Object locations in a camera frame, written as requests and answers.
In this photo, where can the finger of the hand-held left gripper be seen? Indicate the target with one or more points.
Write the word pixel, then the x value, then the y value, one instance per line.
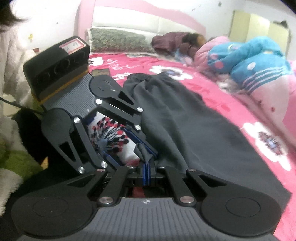
pixel 92 153
pixel 129 117

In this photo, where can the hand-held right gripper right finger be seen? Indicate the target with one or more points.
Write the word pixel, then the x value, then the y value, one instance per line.
pixel 151 173

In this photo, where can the cream wardrobe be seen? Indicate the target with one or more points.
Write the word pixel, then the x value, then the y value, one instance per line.
pixel 259 25

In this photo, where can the white and pink headboard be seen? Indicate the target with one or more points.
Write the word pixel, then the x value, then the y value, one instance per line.
pixel 143 23

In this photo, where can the green patterned pillow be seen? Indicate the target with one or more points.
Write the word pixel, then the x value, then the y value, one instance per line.
pixel 120 39

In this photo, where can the pink and blue quilt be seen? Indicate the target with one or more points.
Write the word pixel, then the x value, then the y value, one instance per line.
pixel 254 62

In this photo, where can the pink floral blanket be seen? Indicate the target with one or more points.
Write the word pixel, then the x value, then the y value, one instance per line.
pixel 208 78

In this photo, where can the black smartphone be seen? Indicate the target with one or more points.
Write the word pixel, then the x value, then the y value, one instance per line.
pixel 100 72

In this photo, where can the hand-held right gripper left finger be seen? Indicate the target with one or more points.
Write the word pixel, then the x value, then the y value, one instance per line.
pixel 143 173

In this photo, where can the dark grey pants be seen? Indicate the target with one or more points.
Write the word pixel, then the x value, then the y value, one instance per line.
pixel 196 129

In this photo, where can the person's dark hair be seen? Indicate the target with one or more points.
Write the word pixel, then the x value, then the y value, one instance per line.
pixel 9 10

